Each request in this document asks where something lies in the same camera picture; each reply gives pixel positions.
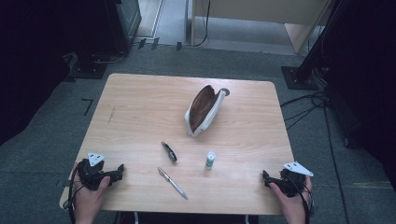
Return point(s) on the dark cabinet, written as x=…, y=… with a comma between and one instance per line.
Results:
x=123, y=21

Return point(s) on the white pouch with brown lining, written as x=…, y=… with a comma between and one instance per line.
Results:
x=204, y=109

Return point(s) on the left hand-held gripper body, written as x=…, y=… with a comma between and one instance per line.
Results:
x=90, y=175

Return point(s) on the black slanted stand with base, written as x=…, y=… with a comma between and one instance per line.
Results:
x=308, y=62

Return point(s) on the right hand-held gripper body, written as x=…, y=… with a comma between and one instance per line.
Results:
x=291, y=183

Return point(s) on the small white green tube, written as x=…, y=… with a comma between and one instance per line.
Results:
x=210, y=160

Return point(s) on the person's left hand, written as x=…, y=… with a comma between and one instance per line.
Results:
x=87, y=202

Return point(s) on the silver ballpoint pen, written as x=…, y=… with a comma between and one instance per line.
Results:
x=172, y=183

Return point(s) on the black stand with flat base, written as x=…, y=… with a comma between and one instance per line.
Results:
x=88, y=68

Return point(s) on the person's right hand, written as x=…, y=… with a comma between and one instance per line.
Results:
x=295, y=208

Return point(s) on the beige wooden partition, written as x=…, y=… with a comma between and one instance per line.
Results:
x=261, y=12

